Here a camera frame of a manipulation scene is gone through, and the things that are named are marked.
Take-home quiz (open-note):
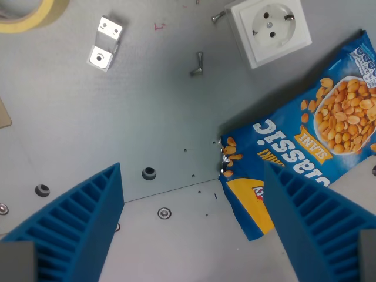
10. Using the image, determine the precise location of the blue peanut snack bag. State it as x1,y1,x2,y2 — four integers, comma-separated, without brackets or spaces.
217,29,376,242

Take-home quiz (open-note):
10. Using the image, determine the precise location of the brown cardboard piece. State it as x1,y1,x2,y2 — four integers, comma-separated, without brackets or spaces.
0,96,12,129

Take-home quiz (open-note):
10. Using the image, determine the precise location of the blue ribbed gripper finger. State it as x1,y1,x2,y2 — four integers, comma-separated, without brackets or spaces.
0,162,125,282
263,160,376,282

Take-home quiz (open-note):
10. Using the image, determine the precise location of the aluminium angle bracket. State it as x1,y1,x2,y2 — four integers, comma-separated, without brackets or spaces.
86,15,124,73

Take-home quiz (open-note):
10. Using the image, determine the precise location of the yellow masking tape roll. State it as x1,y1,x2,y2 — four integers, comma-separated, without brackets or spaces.
0,0,71,34

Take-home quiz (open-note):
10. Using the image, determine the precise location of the white wall power socket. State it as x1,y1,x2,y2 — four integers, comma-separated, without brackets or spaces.
224,0,313,70

